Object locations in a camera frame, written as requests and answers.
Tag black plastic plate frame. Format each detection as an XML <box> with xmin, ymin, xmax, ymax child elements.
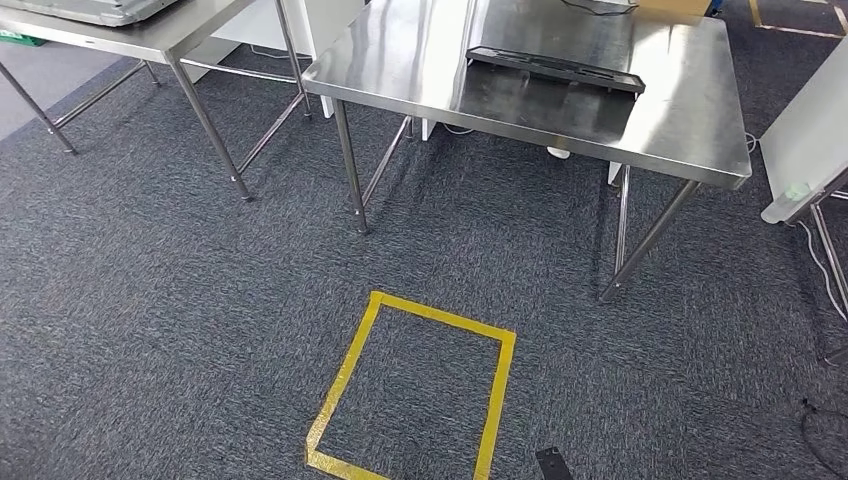
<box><xmin>465</xmin><ymin>45</ymin><xmax>647</xmax><ymax>96</ymax></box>

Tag stainless steel workbench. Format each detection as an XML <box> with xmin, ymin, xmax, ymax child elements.
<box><xmin>301</xmin><ymin>0</ymin><xmax>754</xmax><ymax>305</ymax></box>

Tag yellow floor tape square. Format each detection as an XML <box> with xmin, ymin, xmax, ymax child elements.
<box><xmin>304</xmin><ymin>290</ymin><xmax>518</xmax><ymax>480</ymax></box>

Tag stainless steel table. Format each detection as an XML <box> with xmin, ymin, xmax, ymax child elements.
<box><xmin>0</xmin><ymin>0</ymin><xmax>314</xmax><ymax>203</ymax></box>

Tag white table steel legs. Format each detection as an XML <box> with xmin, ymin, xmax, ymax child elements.
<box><xmin>759</xmin><ymin>36</ymin><xmax>848</xmax><ymax>367</ymax></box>

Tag green plastic crate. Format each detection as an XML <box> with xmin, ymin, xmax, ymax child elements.
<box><xmin>0</xmin><ymin>29</ymin><xmax>49</xmax><ymax>48</ymax></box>

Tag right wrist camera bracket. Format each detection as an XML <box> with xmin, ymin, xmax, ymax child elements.
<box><xmin>535</xmin><ymin>447</ymin><xmax>575</xmax><ymax>480</ymax></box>

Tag black power cable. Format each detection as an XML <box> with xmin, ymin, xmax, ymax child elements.
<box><xmin>560</xmin><ymin>0</ymin><xmax>641</xmax><ymax>18</ymax></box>

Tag white floor cable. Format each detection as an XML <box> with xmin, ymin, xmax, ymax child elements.
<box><xmin>794</xmin><ymin>220</ymin><xmax>848</xmax><ymax>325</ymax></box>

